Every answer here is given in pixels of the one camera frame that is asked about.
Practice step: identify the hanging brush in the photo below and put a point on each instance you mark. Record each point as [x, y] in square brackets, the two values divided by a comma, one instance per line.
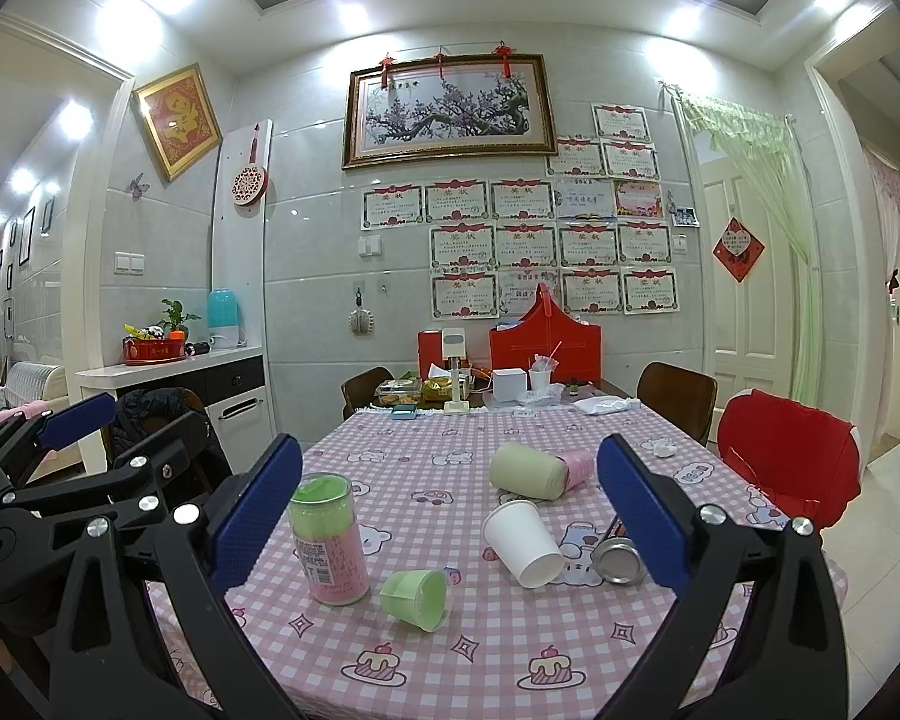
[361, 319]

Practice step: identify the white cardboard box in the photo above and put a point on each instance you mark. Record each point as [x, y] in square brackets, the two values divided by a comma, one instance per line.
[508, 384]

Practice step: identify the brown wooden chair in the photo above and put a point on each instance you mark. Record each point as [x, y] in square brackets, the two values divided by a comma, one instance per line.
[675, 394]
[364, 390]

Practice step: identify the green pink cylindrical container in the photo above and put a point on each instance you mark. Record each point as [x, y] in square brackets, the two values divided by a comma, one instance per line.
[328, 540]

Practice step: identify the pink checked tablecloth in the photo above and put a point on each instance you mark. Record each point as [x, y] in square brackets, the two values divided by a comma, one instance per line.
[450, 457]

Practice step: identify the double light switch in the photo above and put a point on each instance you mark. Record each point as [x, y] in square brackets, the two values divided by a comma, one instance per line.
[130, 262]

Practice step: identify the white cup with straws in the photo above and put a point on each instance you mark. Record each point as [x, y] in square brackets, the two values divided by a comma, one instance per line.
[540, 381]

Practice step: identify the red gift bag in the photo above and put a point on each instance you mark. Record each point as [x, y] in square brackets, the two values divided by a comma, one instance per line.
[544, 341]

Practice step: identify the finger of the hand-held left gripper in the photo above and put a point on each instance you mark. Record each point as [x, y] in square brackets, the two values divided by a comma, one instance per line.
[79, 418]
[172, 465]

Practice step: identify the red diamond wall decoration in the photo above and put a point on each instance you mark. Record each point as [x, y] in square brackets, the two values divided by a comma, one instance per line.
[739, 249]

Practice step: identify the red box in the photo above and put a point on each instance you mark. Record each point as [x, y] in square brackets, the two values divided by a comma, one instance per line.
[431, 352]

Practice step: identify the white black sideboard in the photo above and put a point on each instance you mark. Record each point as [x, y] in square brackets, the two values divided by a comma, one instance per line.
[232, 382]

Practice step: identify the light sofa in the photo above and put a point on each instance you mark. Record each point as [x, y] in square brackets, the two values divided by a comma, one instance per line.
[30, 390]

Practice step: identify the pale green cup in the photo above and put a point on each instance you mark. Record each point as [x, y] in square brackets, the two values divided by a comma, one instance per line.
[526, 471]

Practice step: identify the black jacket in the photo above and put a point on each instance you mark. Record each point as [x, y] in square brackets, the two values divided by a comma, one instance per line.
[150, 420]

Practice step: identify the red round tray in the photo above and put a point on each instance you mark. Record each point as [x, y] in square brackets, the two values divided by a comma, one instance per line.
[154, 352]

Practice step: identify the white desk stand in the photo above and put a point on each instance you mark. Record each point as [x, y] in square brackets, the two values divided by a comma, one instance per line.
[456, 360]

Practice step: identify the pink cup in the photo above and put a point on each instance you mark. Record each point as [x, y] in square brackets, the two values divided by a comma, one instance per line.
[579, 469]

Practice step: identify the small wall photo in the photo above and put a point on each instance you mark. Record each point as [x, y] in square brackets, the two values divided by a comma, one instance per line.
[683, 217]

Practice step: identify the white wall switch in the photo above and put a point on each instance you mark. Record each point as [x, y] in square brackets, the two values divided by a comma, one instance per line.
[370, 244]

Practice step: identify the small teal box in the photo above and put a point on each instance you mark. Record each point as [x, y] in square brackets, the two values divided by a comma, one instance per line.
[404, 412]

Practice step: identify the gold framed red picture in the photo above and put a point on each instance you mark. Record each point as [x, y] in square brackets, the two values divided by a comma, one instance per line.
[176, 120]

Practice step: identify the small green plastic cup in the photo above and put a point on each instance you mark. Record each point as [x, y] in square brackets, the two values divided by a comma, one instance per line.
[412, 598]

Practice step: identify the framed plum blossom painting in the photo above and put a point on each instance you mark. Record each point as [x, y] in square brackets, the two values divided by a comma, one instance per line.
[450, 112]

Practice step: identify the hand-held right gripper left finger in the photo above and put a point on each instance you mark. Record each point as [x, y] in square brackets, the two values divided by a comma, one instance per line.
[255, 514]

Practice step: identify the red covered chair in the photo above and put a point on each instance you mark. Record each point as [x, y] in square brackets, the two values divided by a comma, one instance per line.
[787, 457]

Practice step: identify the clear food container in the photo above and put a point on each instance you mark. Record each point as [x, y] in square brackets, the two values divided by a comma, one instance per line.
[397, 391]

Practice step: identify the group of wall certificates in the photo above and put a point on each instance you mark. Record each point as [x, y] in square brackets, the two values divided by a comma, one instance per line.
[525, 240]

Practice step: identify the crumpled white tissue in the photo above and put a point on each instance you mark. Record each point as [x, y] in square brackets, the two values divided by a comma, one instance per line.
[663, 449]

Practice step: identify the white plastic bag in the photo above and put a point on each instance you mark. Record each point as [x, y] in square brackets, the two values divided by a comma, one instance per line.
[604, 405]

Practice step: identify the white door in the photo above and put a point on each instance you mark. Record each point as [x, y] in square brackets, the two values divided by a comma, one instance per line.
[735, 277]

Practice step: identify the potted green plant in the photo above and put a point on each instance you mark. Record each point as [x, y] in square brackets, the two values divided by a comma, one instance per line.
[176, 319]

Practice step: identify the butterfly wall sticker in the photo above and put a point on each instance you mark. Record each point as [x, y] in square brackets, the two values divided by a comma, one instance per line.
[138, 186]

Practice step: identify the blue white humidifier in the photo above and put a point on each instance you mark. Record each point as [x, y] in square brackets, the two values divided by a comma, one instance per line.
[224, 319]

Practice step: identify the stainless steel cup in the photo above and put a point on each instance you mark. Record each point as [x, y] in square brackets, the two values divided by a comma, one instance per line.
[619, 559]

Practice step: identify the red round hanging ornament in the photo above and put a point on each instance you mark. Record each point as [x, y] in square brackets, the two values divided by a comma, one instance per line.
[250, 184]

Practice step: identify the white paper cup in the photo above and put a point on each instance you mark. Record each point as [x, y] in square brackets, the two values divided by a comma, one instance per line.
[521, 540]

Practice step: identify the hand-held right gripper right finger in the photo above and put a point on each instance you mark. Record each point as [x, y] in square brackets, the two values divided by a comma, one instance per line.
[643, 514]

